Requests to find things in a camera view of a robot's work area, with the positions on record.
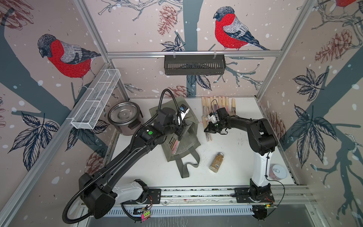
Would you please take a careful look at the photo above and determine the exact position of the purple folding fan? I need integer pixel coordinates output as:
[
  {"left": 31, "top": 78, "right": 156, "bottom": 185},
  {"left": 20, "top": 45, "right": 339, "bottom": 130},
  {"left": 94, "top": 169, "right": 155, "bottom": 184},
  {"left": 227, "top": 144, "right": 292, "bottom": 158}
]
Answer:
[{"left": 214, "top": 96, "right": 219, "bottom": 111}]

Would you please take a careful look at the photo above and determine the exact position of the grey white folding fan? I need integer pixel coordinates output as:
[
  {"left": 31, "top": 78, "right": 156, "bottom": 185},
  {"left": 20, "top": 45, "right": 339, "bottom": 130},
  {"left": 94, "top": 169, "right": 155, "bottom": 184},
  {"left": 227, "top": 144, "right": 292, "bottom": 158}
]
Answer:
[{"left": 230, "top": 98, "right": 236, "bottom": 115}]

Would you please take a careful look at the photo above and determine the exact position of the olive green tote bag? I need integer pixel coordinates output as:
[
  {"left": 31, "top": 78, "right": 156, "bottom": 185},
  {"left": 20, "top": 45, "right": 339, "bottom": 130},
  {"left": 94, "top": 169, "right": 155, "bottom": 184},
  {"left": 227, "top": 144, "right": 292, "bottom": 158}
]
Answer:
[{"left": 161, "top": 97, "right": 200, "bottom": 178}]

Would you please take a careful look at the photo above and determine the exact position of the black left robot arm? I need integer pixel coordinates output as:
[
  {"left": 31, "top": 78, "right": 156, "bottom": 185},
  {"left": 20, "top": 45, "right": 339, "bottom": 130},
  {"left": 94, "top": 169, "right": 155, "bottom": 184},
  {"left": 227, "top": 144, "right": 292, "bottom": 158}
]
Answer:
[{"left": 79, "top": 105, "right": 189, "bottom": 219}]

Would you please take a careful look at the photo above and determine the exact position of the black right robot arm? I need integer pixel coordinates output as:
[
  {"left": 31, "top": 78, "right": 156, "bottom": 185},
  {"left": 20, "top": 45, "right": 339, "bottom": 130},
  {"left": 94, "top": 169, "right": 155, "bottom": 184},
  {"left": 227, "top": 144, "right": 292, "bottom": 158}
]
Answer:
[{"left": 204, "top": 107, "right": 278, "bottom": 202}]

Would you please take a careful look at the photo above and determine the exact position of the pink fan inside bag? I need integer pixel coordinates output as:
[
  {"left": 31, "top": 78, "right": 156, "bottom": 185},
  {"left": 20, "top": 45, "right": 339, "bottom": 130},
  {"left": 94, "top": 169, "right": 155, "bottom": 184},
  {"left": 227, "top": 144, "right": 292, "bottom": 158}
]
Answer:
[{"left": 168, "top": 136, "right": 179, "bottom": 155}]

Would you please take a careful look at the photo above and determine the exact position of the glass spice jar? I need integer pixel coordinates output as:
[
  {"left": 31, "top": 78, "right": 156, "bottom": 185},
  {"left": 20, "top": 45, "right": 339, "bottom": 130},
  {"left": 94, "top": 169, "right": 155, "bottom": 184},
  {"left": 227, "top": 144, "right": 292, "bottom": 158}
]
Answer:
[{"left": 209, "top": 152, "right": 224, "bottom": 173}]

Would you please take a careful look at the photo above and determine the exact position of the black hanging shelf basket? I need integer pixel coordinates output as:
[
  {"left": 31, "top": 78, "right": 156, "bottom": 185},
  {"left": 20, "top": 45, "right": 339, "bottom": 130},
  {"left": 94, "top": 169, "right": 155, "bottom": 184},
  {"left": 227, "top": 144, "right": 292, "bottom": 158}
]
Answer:
[{"left": 164, "top": 54, "right": 226, "bottom": 76}]

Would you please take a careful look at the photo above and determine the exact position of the white round tin can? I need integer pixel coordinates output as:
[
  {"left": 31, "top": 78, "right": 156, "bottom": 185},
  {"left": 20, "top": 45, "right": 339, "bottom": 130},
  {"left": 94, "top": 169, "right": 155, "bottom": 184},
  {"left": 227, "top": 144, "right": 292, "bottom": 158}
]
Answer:
[{"left": 268, "top": 164, "right": 287, "bottom": 181}]

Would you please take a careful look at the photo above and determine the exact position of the pink circuit board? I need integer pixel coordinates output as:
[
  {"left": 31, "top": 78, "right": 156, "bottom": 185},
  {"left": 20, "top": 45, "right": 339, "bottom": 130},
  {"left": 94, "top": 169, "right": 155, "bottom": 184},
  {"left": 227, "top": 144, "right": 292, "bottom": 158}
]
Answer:
[{"left": 133, "top": 208, "right": 151, "bottom": 222}]

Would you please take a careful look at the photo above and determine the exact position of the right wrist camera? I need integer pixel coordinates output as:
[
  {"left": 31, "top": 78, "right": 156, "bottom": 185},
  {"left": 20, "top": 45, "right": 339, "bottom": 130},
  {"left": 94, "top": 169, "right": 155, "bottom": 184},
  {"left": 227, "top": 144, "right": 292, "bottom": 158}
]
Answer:
[{"left": 208, "top": 113, "right": 218, "bottom": 124}]

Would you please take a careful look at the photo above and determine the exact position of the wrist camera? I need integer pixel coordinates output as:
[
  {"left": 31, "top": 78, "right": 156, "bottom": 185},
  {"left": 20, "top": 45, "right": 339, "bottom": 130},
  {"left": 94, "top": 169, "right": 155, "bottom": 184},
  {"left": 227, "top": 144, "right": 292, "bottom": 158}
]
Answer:
[
  {"left": 179, "top": 104, "right": 190, "bottom": 122},
  {"left": 208, "top": 113, "right": 218, "bottom": 124}
]

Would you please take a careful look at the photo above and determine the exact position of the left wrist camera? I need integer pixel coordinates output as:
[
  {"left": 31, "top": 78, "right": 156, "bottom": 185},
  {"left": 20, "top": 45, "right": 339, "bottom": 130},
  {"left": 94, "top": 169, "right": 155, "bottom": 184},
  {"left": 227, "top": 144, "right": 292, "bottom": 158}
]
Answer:
[{"left": 179, "top": 104, "right": 190, "bottom": 122}]

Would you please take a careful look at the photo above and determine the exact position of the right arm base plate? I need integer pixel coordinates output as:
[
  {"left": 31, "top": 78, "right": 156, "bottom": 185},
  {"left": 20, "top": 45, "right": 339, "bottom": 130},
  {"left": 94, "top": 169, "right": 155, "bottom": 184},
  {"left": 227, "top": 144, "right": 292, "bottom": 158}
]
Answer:
[{"left": 233, "top": 187, "right": 275, "bottom": 203}]

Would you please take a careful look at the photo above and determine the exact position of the aluminium mounting rail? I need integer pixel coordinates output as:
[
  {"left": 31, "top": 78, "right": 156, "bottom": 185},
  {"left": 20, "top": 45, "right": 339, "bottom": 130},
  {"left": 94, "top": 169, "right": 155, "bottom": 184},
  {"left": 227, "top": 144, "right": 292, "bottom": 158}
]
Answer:
[{"left": 150, "top": 185, "right": 317, "bottom": 207}]

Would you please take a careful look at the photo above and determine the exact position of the white wire mesh basket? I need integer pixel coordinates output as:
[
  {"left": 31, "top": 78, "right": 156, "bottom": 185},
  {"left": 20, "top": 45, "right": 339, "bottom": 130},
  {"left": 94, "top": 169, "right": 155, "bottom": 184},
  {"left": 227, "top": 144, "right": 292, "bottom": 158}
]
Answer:
[{"left": 71, "top": 69, "right": 121, "bottom": 130}]

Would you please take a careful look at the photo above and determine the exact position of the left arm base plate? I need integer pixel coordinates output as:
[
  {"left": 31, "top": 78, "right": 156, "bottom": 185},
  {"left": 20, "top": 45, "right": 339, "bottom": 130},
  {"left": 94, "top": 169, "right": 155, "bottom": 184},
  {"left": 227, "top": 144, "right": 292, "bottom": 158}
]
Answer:
[{"left": 123, "top": 188, "right": 161, "bottom": 205}]

